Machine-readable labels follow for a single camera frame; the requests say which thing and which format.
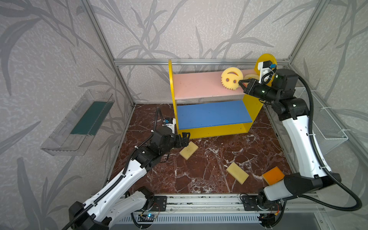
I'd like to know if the yellow smiley sponge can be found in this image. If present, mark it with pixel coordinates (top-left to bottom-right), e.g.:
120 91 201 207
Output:
243 74 259 81
221 67 243 91

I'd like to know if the yellow rectangular sponge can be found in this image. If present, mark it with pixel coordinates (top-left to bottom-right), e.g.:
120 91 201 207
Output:
226 163 249 185

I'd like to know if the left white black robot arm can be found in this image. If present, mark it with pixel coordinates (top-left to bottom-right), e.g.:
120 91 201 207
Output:
64 126 190 230

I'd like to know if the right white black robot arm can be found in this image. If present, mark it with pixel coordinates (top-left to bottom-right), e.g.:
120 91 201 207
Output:
239 69 363 212

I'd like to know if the yellow pink blue shelf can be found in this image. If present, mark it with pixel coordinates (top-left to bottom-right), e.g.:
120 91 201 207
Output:
168 54 277 139

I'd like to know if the green circuit board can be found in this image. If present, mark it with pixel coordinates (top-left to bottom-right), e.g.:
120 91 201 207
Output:
139 213 158 222

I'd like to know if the orange sponge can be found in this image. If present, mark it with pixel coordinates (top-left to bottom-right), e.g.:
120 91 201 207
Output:
262 166 285 186

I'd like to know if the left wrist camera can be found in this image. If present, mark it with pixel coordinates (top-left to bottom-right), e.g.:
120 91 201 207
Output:
163 117 176 134

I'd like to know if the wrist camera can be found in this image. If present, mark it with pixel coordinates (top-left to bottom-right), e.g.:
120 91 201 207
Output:
257 60 278 85
163 117 176 134

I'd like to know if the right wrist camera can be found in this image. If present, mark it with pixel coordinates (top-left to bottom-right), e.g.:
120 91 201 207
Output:
257 60 278 85

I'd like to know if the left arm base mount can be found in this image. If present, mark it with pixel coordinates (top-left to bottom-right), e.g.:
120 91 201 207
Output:
141 195 167 212

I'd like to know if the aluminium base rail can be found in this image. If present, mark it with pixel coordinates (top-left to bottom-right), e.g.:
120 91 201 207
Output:
116 194 327 225

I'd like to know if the white wire mesh basket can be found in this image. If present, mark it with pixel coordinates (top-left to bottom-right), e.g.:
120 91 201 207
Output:
311 90 348 155

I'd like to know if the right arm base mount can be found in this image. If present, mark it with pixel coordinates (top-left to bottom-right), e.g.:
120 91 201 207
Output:
239 194 283 212

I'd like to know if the clear plastic wall bin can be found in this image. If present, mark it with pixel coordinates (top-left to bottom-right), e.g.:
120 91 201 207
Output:
41 90 115 156

